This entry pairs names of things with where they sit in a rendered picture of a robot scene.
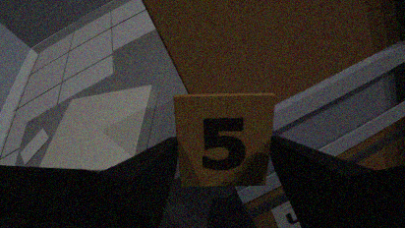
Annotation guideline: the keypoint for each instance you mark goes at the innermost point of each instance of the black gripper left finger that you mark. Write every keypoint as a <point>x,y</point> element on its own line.
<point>131,194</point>

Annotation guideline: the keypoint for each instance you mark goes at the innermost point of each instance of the tan square tile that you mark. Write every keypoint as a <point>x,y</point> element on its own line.
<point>224,138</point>

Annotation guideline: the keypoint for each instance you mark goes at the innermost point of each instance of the white paper ticket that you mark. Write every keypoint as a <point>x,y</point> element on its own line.
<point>285,216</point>

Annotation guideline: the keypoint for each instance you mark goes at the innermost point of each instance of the grey flat square slab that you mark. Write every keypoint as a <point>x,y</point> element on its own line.
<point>100,131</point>

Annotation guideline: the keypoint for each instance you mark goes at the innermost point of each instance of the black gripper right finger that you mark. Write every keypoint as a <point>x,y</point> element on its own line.
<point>329,192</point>

